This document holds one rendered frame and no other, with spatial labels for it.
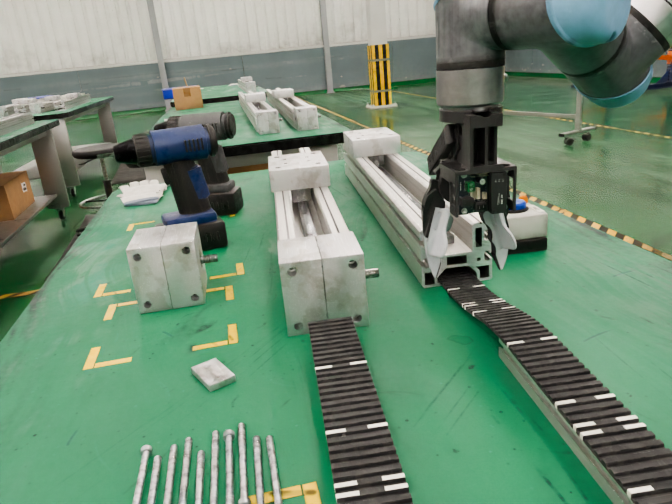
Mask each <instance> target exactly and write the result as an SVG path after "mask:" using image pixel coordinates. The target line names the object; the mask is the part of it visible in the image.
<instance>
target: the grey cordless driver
mask: <svg viewBox="0 0 672 504"><path fill-rule="evenodd" d="M198 124H202V126H203V127H204V126H205V124H210V125H211V127H213V128H214V130H215V133H216V136H217V141H219V140H227V139H228V138H229V139H233V138H234V136H235V135H236V122H235V118H234V115H233V114H231V112H225V113H224V112H223V111H220V112H208V113H196V114H185V115H181V116H170V117H169V118H168V120H166V121H164V122H161V123H158V124H156V125H155V126H154V130H161V129H168V128H176V127H183V126H191V125H198ZM154 130H145V131H144V133H145V134H149V131H154ZM197 161H198V164H199V165H201V168H202V171H203V174H204V177H205V180H206V183H207V186H208V189H209V192H210V195H209V196H208V199H209V202H210V205H211V208H212V209H213V210H214V211H215V212H216V213H217V215H233V214H236V213H237V212H238V211H239V210H240V209H241V208H242V207H243V197H242V190H241V187H240V186H235V181H234V180H233V179H230V178H229V175H228V173H227V171H228V169H229V167H228V164H227V160H226V157H225V154H224V151H223V148H222V145H220V144H218V153H216V156H213V157H211V156H210V154H209V155H208V158H206V159H200V160H197Z"/></svg>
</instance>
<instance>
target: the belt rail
mask: <svg viewBox="0 0 672 504"><path fill-rule="evenodd" d="M499 343H500V344H501V345H502V346H503V348H501V347H499V357H500V358H501V360H502V361H503V362H504V364H505V365H506V366H507V367H508V369H509V370H510V371H511V373H512V374H513V375H514V376H515V378H516V379H517V380H518V382H519V383H520V384H521V385H522V387H523V388H524V389H525V391H526V392H527V393H528V394H529V396H530V397H531V398H532V400H533V401H534V402H535V403H536V405H537V406H538V407H539V409H540V410H541V411H542V412H543V414H544V415H545V416H546V418H547V419H548V420H549V421H550V423H551V424H552V425H553V427H554V428H555V429H556V430H557V432H558V433H559V434H560V436H561V437H562V438H563V439H564V441H565V442H566V443H567V445H568V446H569V447H570V448H571V450H572V451H573V452H574V454H575V455H576V456H577V457H578V459H579V460H580V461H581V463H582V464H583V465H584V466H585V468H586V469H587V470H588V472H589V473H590V474H591V475H592V477H593V478H594V479H595V481H596V482H597V483H598V484H599V486H600V487H601V488H602V490H603V491H604V492H605V493H606V495H607V496H608V497H609V498H610V500H611V501H612V502H613V504H634V503H633V502H632V501H631V499H630V498H629V497H628V496H627V494H626V493H625V492H624V491H623V490H622V488H621V487H620V486H619V485H618V483H617V482H616V481H615V480H614V479H613V477H612V476H611V475H610V474H609V472H608V471H607V470H606V469H605V468H604V466H603V465H602V464H601V463H600V461H599V460H598V459H597V458H596V457H595V455H594V454H593V453H592V452H591V450H590V449H589V448H588V447H587V446H586V444H585V443H584V442H583V441H582V440H581V438H580V437H579V436H578V435H577V433H576V432H575V431H574V430H573V429H572V427H571V426H570V425H569V424H568V422H567V421H566V420H565V419H564V418H563V416H562V415H561V414H560V413H559V411H558V410H557V409H556V408H555V406H554V405H553V404H552V403H551V402H550V400H549V399H548V398H547V397H546V395H545V394H544V393H543V392H542V390H541V389H540V388H539V387H538V385H537V384H536V383H535V382H534V380H533V379H532V378H531V377H530V375H529V374H528V373H527V371H526V370H525V369H524V368H523V366H522V365H521V364H520V363H519V361H518V360H517V359H516V358H515V356H514V355H513V354H512V353H511V351H510V350H509V349H508V348H507V347H506V345H505V344H504V343H503V342H502V341H501V340H500V338H499Z"/></svg>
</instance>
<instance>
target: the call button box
mask: <svg viewBox="0 0 672 504"><path fill-rule="evenodd" d="M507 220H508V224H509V229H510V232H511V233H512V234H513V236H514V238H515V240H516V244H517V247H516V249H515V250H512V249H508V255H509V254H517V253H525V252H533V251H541V250H546V249H547V237H545V236H547V226H548V214H547V213H546V212H545V211H544V210H542V209H540V208H538V207H536V206H535V205H531V204H530V203H527V204H526V208H524V209H521V210H516V211H513V210H509V211H508V216H507Z"/></svg>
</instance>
